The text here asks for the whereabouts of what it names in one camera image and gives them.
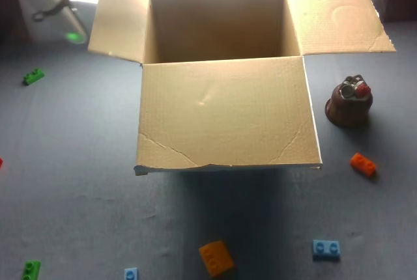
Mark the white-sided cardboard box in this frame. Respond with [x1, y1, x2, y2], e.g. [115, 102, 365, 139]
[87, 0, 397, 176]

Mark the brown chocolate cupcake toy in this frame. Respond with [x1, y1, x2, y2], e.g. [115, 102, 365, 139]
[324, 74, 374, 128]

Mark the green toy brick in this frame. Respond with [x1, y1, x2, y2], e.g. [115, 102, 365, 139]
[22, 68, 46, 87]
[22, 260, 42, 280]

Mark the grey table cloth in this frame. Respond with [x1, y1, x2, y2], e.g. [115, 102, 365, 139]
[0, 0, 417, 280]

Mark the light blue toy brick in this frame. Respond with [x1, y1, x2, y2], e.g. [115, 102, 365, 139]
[123, 266, 140, 280]
[311, 239, 341, 261]

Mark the amber four-stud toy brick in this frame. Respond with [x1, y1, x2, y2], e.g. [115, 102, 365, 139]
[198, 240, 235, 277]

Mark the orange two-stud toy brick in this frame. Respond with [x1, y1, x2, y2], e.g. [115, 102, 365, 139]
[349, 152, 377, 176]

